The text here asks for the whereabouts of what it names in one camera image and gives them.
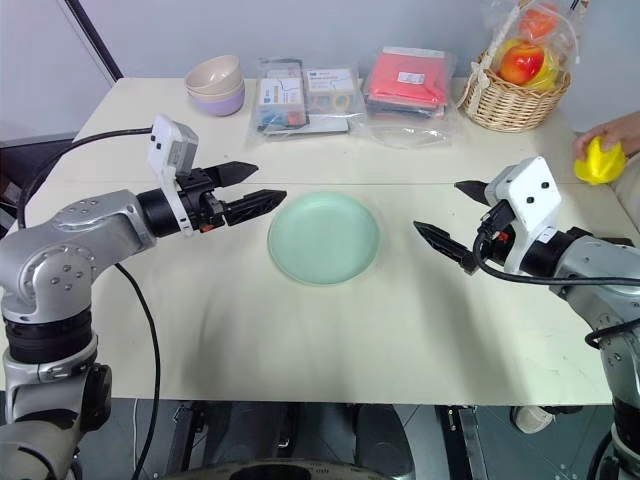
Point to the yellow toy fruit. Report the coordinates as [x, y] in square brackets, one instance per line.
[550, 75]
[597, 165]

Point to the bagged red cloth packet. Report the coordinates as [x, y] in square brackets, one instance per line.
[407, 75]

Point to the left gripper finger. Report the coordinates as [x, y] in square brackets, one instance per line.
[232, 172]
[255, 204]

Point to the lilac bowl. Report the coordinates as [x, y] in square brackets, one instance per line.
[217, 105]

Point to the bagged white box coloured rings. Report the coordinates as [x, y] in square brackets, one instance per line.
[332, 90]

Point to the black slanted post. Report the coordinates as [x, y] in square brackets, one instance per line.
[95, 40]

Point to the red yellow toy apple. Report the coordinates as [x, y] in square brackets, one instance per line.
[522, 62]

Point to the black table leg frame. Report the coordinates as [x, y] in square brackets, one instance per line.
[462, 440]
[192, 435]

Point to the orange toy fruit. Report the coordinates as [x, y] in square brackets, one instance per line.
[537, 21]

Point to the yellow toy fruit in basket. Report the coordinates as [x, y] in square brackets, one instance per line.
[550, 75]

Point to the beige bowl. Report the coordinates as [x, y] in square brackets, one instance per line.
[214, 72]
[237, 86]

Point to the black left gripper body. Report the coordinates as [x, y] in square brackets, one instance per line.
[197, 200]

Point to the person's bare hand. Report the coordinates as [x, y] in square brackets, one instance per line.
[620, 131]

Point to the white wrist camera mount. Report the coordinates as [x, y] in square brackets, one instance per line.
[532, 200]
[167, 142]

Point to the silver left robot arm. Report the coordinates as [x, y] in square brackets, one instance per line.
[50, 260]

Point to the clear plastic fruit bag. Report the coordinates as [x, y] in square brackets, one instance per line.
[565, 35]

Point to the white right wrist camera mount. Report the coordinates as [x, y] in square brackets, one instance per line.
[532, 200]

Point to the white rounded object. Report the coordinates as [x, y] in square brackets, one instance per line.
[531, 419]

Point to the clear bag of small boxes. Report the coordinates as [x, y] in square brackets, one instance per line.
[281, 97]

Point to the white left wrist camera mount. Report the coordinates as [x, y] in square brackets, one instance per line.
[167, 142]

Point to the flat grey board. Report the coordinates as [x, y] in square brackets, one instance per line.
[325, 125]

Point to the wicker basket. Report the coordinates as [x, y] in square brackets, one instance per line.
[510, 107]

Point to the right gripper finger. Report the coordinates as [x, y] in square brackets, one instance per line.
[442, 241]
[475, 191]

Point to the empty clear plastic bag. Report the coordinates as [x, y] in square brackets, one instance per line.
[407, 134]

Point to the mint green plate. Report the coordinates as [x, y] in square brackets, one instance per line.
[324, 239]

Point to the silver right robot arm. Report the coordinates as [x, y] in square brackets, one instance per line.
[590, 265]

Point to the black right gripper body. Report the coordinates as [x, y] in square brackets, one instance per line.
[492, 255]

